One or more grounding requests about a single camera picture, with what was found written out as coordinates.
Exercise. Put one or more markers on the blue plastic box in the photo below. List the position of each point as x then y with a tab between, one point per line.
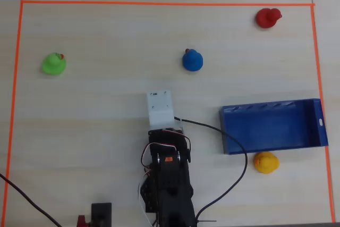
265	128

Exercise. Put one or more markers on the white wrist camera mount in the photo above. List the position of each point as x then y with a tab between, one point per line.
159	104

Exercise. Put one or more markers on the blue rubber duck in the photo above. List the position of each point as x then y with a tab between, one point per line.
192	60

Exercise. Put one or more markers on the green rubber duck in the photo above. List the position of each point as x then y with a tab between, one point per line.
53	65

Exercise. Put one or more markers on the red rubber duck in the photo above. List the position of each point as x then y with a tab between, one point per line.
265	18

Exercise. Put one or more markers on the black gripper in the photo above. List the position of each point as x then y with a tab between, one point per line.
165	133

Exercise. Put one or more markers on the yellow rubber duck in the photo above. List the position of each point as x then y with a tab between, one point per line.
267	163

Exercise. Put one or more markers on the orange tape strip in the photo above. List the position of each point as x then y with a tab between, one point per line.
14	91
320	83
159	3

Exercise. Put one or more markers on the black table clamp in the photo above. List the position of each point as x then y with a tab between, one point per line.
101	215

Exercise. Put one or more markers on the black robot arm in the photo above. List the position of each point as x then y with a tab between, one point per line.
172	184

